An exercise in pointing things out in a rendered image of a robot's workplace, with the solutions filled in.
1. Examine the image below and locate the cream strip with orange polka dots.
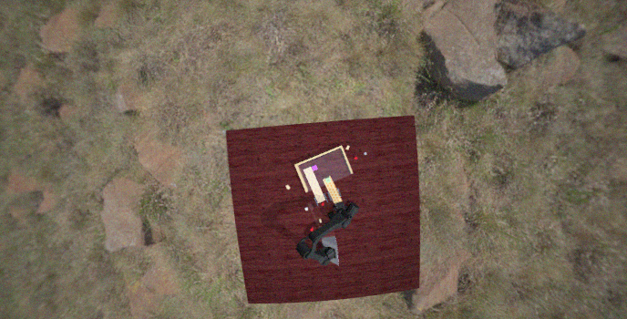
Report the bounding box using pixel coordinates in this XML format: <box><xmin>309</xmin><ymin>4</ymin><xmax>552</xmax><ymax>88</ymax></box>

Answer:
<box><xmin>325</xmin><ymin>182</ymin><xmax>342</xmax><ymax>204</ymax></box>

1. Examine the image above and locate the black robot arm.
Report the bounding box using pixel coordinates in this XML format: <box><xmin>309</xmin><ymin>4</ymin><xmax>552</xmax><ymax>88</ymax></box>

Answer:
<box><xmin>295</xmin><ymin>202</ymin><xmax>359</xmax><ymax>265</ymax></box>

